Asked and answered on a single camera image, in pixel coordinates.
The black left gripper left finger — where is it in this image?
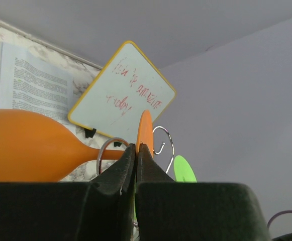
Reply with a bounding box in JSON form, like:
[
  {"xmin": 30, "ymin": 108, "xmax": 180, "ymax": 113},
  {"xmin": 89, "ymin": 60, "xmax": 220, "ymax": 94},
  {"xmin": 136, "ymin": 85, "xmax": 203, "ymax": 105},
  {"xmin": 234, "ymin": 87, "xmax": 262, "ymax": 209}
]
[{"xmin": 0, "ymin": 144, "xmax": 136, "ymax": 240}]

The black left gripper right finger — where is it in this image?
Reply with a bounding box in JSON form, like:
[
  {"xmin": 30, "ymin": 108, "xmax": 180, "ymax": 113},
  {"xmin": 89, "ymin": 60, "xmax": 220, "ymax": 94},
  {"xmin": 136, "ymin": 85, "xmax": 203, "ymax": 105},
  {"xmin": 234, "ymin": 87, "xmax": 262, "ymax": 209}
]
[{"xmin": 135, "ymin": 144, "xmax": 270, "ymax": 240}]

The green plastic wine glass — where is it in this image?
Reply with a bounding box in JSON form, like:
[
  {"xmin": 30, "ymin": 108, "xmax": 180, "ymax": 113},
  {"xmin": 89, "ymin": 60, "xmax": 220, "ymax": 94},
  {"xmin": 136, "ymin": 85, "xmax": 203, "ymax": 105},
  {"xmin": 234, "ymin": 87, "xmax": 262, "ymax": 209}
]
[{"xmin": 173, "ymin": 155, "xmax": 197, "ymax": 182}]

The dark orange plastic wine glass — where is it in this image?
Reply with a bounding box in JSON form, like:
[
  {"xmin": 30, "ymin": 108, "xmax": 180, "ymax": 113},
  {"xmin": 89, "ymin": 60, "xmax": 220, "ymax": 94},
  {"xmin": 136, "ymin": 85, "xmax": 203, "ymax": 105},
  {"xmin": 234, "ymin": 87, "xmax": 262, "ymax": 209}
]
[{"xmin": 0, "ymin": 108, "xmax": 153, "ymax": 185}]

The chrome wine glass rack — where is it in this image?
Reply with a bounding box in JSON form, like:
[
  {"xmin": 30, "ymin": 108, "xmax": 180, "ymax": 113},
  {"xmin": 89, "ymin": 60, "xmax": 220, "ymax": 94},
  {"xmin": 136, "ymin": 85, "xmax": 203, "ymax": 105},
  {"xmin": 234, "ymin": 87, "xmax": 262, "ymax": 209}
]
[{"xmin": 96, "ymin": 126, "xmax": 174, "ymax": 176}]

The yellow framed whiteboard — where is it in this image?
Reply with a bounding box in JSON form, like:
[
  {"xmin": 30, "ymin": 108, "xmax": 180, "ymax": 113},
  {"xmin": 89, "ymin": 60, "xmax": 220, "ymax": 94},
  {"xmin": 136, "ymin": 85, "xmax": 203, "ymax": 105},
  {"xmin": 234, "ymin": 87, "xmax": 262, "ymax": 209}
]
[{"xmin": 68, "ymin": 41, "xmax": 176, "ymax": 143}]

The printed white paper sheet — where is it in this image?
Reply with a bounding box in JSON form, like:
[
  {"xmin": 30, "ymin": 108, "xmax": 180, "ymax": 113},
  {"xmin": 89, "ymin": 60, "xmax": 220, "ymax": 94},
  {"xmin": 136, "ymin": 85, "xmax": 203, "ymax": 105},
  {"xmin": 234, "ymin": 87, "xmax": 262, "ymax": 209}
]
[{"xmin": 0, "ymin": 42, "xmax": 73, "ymax": 129}]

